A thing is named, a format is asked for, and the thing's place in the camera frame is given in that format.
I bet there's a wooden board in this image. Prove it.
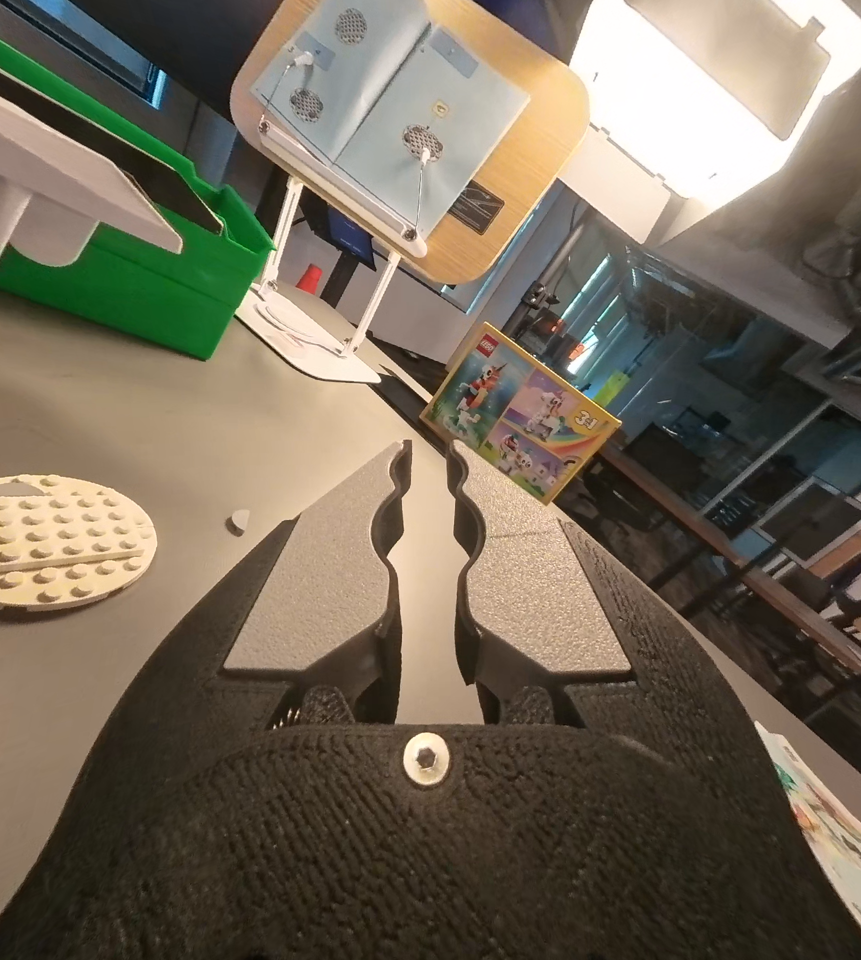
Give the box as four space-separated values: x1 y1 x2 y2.
229 0 591 285

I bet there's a green plastic bin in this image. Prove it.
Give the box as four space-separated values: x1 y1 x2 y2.
0 7 276 361

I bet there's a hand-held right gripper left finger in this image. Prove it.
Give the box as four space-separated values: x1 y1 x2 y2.
222 438 415 725

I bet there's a white book stand frame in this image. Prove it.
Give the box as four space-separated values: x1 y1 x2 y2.
234 180 402 385

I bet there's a pale blue printed card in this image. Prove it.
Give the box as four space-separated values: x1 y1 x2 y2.
250 0 531 240

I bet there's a lego instruction booklet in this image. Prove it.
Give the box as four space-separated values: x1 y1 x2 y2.
754 720 861 960

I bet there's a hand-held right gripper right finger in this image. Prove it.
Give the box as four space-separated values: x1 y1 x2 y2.
447 439 638 725

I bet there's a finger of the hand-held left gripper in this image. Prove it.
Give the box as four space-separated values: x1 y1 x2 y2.
0 71 184 294

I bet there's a white studio light panel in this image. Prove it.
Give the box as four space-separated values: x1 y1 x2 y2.
558 0 861 245

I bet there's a round cream lego plate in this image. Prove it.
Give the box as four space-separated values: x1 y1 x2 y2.
0 474 159 618

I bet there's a yellow lego set box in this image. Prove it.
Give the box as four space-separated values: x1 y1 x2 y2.
419 322 623 507

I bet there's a dark screen on stand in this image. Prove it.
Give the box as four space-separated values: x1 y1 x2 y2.
756 476 861 567

